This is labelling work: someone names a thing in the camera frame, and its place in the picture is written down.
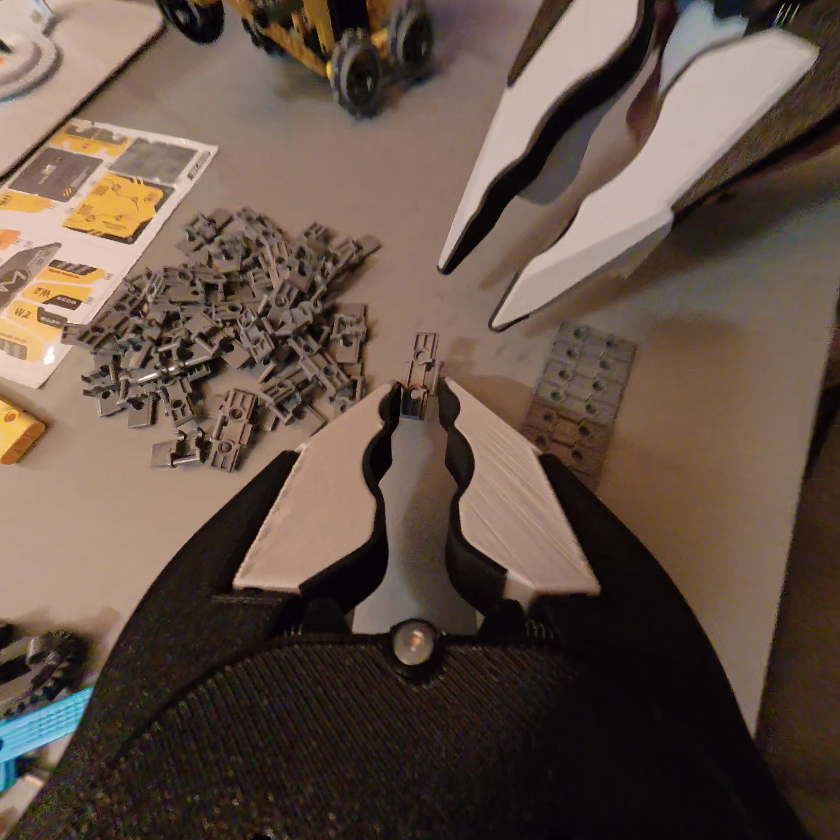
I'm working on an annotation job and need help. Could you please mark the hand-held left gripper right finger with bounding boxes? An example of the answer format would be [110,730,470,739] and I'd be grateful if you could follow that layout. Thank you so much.
[437,376,602,618]

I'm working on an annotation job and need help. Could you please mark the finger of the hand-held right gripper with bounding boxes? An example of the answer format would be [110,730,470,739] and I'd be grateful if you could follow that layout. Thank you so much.
[437,0,657,277]
[487,28,823,333]

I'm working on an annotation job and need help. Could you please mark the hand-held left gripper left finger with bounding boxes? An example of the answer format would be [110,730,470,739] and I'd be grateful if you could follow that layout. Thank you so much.
[231,382,403,614]

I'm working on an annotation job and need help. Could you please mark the assembled grey track strip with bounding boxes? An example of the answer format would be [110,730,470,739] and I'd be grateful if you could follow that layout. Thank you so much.
[521,322,639,490]

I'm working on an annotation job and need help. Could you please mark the two joined grey track links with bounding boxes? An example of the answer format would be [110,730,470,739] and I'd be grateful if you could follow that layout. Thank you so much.
[399,331,446,421]

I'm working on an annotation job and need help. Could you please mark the pile of grey track links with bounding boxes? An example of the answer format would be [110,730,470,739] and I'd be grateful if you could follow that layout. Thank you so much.
[62,206,383,472]

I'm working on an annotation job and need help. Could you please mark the yellow black toy brick vehicle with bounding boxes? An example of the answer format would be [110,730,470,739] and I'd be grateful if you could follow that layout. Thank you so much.
[156,0,435,120]

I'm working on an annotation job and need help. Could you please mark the yellow brick panel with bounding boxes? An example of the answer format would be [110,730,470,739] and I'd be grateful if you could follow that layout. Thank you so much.
[0,394,48,467]

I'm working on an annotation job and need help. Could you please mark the light blue plastic tool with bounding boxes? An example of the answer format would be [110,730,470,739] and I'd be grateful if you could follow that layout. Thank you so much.
[0,686,94,791]

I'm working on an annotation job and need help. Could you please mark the yellow grey sticker sheet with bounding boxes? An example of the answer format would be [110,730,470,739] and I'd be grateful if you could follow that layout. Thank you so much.
[0,118,219,389]

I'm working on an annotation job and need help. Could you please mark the white desk lamp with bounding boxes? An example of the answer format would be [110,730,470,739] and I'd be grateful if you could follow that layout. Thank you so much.
[0,0,165,179]

